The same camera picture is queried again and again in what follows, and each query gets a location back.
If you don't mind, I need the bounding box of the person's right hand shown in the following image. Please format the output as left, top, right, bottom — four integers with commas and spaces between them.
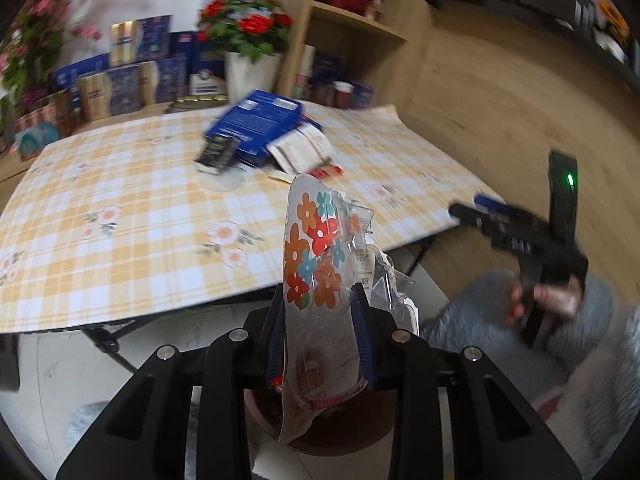
504, 279, 585, 327

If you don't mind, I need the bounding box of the pink blossom artificial plant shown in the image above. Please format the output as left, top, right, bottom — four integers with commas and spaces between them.
0, 0, 147, 102

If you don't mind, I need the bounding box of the black counter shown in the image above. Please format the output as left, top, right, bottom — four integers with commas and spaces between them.
429, 0, 640, 88

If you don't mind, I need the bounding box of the red rose artificial plant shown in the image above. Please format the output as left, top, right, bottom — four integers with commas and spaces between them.
196, 0, 294, 64

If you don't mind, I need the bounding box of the black table leg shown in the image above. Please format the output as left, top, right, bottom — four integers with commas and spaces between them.
79, 326, 137, 374
404, 236, 437, 282

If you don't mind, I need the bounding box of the white flower pot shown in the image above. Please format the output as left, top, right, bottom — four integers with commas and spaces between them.
224, 52, 284, 104

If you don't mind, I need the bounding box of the blue patterned gift box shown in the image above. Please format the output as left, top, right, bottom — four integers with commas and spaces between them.
76, 63, 144, 122
139, 57, 194, 107
108, 14, 174, 67

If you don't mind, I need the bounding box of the dark blue picture box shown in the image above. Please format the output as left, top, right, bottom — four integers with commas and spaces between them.
312, 54, 347, 87

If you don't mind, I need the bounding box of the person's right forearm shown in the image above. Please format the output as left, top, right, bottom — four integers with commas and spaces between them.
570, 275, 640, 478

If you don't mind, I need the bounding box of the checkered floral tablecloth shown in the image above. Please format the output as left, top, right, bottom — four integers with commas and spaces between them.
0, 102, 503, 335

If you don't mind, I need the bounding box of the stack of pastel cups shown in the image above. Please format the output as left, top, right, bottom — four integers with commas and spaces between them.
294, 44, 317, 102

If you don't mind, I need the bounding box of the gold leaf tray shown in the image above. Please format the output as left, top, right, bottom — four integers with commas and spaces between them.
166, 94, 229, 114

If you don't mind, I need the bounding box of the translucent plastic cup lid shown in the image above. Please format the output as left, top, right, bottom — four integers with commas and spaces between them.
199, 170, 247, 194

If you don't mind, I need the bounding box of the wooden shelf unit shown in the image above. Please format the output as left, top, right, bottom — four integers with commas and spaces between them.
276, 0, 437, 112

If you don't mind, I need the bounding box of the small black packet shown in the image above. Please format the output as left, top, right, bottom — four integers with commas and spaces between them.
193, 135, 240, 176

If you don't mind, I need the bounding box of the blue cardboard box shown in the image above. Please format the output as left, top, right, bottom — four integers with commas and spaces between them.
203, 88, 305, 169

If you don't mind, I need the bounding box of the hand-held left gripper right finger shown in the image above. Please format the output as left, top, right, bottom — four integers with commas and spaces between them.
350, 282, 583, 480

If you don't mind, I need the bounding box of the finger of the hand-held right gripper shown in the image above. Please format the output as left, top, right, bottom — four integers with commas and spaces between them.
474, 194, 518, 216
448, 203, 501, 235

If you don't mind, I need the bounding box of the flat blue white box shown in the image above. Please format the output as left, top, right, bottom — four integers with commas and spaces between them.
51, 52, 112, 94

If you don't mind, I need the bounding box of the purple blue small box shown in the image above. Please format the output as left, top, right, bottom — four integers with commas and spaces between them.
352, 83, 376, 111

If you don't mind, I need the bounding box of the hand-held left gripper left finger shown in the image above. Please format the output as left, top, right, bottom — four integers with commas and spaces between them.
56, 285, 287, 480

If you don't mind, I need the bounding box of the floral clear plastic package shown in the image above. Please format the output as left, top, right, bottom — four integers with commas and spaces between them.
277, 174, 420, 448

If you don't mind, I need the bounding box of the maroon plastic trash bin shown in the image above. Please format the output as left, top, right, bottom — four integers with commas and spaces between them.
247, 382, 401, 457

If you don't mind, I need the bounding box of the yellow artificial sunflower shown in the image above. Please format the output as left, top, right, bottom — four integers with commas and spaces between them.
596, 0, 629, 44

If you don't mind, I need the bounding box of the crumpled grey white wrapper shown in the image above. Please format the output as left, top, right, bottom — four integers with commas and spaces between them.
266, 123, 335, 177

